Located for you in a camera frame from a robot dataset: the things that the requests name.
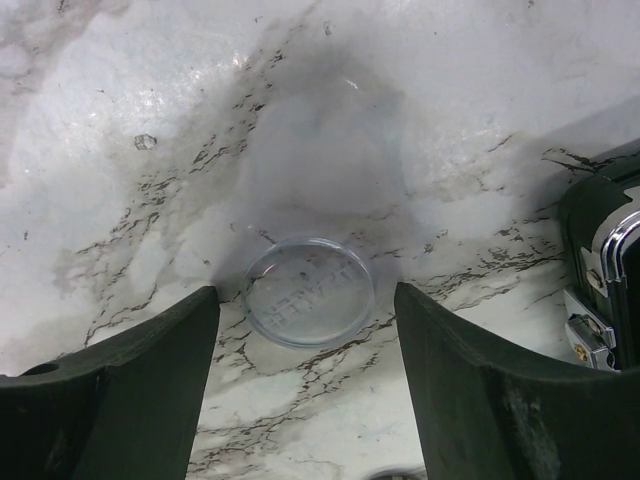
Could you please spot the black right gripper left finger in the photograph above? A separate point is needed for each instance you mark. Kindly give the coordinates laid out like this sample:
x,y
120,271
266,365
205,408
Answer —
x,y
124,408

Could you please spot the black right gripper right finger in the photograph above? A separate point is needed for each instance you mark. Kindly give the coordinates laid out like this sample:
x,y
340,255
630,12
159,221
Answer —
x,y
487,408

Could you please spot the clear dealer button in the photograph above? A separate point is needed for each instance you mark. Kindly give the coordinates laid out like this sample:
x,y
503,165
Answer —
x,y
308,293

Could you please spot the black poker case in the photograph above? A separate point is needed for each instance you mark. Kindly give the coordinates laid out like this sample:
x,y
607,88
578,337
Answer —
x,y
599,220

